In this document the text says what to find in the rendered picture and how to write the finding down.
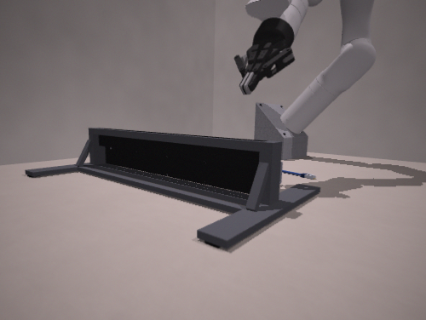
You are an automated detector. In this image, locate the dark grey rack frame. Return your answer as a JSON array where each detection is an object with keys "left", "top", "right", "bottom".
[{"left": 25, "top": 128, "right": 320, "bottom": 249}]

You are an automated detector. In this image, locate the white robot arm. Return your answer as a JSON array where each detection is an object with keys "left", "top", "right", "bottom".
[{"left": 245, "top": 0, "right": 377, "bottom": 134}]

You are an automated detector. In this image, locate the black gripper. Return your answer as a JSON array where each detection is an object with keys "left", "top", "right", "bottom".
[{"left": 234, "top": 18, "right": 295, "bottom": 94}]

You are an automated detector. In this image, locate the grey ethernet plug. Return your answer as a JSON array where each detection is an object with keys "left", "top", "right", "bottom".
[{"left": 301, "top": 173, "right": 316, "bottom": 179}]

